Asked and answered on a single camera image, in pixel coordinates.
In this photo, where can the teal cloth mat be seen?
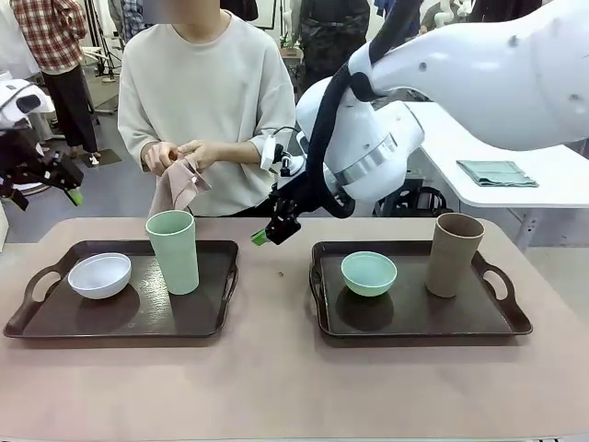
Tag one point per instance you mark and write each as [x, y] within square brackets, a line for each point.
[497, 174]

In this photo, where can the white box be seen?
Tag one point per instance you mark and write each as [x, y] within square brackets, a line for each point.
[2, 230]

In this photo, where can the black chair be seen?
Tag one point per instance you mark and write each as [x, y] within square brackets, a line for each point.
[414, 202]

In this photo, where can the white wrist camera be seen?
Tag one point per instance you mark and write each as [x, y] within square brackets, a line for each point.
[28, 103]
[268, 152]

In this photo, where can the person's left hand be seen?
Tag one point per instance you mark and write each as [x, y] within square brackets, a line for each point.
[204, 151]

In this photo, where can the person's left forearm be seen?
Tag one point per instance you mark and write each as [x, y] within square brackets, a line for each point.
[234, 153]

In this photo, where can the person in light sweatshirt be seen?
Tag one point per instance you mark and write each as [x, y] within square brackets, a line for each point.
[207, 83]

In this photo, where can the brown tall cup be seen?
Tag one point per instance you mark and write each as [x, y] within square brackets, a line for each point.
[453, 267]

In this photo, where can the bystander in dark clothes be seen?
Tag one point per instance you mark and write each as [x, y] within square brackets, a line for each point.
[331, 37]

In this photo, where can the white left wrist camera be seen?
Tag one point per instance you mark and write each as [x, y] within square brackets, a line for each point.
[28, 103]

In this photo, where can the white bowl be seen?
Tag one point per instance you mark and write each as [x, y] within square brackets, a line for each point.
[99, 276]

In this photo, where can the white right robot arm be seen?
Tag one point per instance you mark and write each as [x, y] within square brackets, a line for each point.
[483, 69]

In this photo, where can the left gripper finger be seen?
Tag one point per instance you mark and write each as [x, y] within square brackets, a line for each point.
[14, 195]
[66, 175]

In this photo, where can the mint green tall cup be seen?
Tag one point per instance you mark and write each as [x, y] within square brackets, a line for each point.
[177, 262]

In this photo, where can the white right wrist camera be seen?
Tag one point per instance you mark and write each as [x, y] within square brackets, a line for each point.
[268, 152]

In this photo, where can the person's right hand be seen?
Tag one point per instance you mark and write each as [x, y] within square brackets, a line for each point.
[161, 159]

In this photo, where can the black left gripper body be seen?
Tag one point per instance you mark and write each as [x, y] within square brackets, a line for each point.
[20, 159]

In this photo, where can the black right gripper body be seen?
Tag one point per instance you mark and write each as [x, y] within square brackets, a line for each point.
[285, 223]

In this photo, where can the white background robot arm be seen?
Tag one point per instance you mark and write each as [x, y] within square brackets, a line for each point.
[446, 11]

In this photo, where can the mint green bowl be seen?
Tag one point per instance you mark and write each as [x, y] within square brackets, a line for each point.
[369, 276]

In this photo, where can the black floor plate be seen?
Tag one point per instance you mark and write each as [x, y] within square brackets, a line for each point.
[108, 156]

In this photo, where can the dark brown serving tray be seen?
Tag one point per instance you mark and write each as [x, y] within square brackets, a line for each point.
[414, 317]
[138, 317]

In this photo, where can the beige pink cloth mat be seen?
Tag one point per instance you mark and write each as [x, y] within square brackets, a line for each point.
[181, 184]

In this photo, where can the white side table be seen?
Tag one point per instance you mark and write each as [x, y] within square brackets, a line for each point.
[506, 198]

